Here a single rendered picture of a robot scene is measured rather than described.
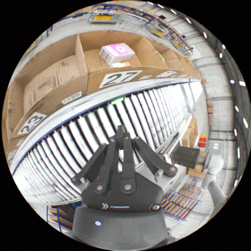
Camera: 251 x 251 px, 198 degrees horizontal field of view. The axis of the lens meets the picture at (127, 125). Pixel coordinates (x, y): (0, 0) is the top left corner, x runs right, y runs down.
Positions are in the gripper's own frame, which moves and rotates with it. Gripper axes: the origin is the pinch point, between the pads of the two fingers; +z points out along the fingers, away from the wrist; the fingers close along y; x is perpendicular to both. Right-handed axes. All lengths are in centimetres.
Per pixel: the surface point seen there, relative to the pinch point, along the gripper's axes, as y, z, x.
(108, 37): 1.5, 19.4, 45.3
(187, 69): 92, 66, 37
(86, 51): -12.2, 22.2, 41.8
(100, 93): -7.1, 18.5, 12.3
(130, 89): 6.0, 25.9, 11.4
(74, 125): -28.0, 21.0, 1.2
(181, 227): 275, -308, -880
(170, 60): 54, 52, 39
